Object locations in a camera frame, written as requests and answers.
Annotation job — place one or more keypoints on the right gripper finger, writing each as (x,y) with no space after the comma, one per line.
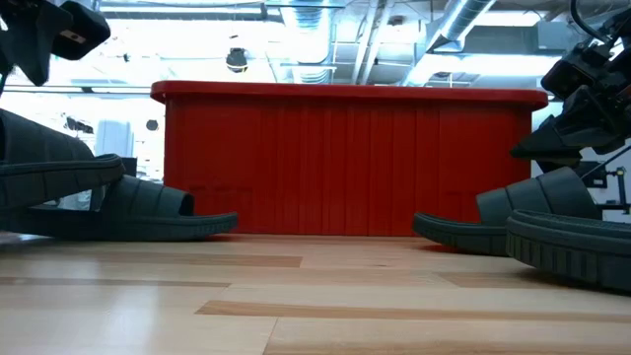
(559,165)
(547,143)

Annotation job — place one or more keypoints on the black rubber slide sandal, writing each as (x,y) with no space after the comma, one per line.
(567,246)
(49,177)
(542,192)
(148,202)

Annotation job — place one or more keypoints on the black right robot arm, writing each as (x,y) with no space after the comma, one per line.
(622,29)

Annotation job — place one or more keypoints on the red plastic bin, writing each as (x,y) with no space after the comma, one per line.
(345,163)

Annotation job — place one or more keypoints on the black computer monitor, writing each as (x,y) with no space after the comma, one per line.
(596,176)

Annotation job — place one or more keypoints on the dark monitor desk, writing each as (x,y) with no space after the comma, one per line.
(616,204)

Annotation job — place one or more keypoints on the black standing panel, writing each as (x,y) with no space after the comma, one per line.
(129,166)

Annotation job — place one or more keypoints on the black dome ceiling fixture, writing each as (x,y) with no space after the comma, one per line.
(236,60)

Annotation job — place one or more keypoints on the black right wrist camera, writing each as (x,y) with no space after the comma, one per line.
(574,74)

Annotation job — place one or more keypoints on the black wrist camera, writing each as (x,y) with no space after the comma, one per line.
(574,74)
(81,27)

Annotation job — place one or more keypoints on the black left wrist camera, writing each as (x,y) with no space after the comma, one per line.
(81,27)

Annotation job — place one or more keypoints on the smooth silver air duct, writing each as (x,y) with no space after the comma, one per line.
(458,24)

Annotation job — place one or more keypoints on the ribbed silver air duct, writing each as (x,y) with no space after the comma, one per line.
(310,20)

